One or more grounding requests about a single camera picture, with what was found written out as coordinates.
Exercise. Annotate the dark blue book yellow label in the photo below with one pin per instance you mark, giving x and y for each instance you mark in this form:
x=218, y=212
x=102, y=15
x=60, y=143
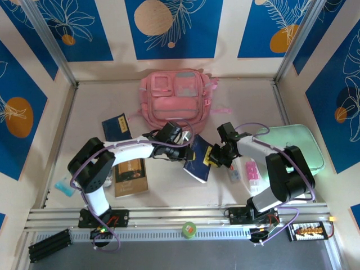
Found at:
x=114, y=129
x=197, y=163

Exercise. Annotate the clear plastic small case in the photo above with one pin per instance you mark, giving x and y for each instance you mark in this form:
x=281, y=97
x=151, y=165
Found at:
x=234, y=175

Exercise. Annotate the brown book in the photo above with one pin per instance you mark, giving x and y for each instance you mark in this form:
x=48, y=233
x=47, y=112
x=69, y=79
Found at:
x=132, y=180

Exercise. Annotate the pink backpack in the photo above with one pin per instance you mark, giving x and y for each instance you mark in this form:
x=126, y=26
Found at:
x=174, y=104

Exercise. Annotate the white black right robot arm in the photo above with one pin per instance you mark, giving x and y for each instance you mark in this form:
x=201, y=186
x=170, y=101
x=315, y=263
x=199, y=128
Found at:
x=253, y=147

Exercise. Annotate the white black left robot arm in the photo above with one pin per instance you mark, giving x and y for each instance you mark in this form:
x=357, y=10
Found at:
x=129, y=150

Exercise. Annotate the light blue tissue pack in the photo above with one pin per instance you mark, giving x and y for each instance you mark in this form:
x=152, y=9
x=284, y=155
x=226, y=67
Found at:
x=63, y=185

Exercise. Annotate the pink white pill box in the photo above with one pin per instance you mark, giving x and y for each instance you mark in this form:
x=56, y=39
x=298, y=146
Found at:
x=251, y=171

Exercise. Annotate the green tape roll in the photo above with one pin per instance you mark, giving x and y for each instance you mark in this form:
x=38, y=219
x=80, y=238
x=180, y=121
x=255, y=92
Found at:
x=189, y=229

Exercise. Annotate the mint green zip case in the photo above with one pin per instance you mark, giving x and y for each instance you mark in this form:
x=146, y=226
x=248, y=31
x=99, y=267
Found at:
x=306, y=140

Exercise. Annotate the black power distribution board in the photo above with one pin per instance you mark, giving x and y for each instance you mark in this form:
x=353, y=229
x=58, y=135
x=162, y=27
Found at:
x=306, y=232

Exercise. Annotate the yellow power connector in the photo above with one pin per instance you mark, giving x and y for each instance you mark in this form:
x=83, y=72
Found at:
x=333, y=219

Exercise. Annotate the black extrusion block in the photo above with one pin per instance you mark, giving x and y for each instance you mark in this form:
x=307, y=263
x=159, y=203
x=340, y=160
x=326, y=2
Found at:
x=47, y=246

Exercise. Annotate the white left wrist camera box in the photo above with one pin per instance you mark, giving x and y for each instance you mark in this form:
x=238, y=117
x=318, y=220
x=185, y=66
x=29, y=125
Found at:
x=187, y=137

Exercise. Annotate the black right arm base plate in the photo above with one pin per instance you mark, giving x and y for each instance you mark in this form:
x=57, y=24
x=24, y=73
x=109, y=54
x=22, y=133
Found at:
x=234, y=215

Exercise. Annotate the aluminium mounting rail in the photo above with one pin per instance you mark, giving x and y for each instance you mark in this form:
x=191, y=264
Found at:
x=174, y=215

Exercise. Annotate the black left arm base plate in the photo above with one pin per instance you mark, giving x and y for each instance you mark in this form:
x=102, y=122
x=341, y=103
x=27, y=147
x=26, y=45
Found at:
x=121, y=218

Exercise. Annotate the aluminium corner post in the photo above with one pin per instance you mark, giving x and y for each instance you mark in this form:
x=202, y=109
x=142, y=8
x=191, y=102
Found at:
x=50, y=42
x=299, y=42

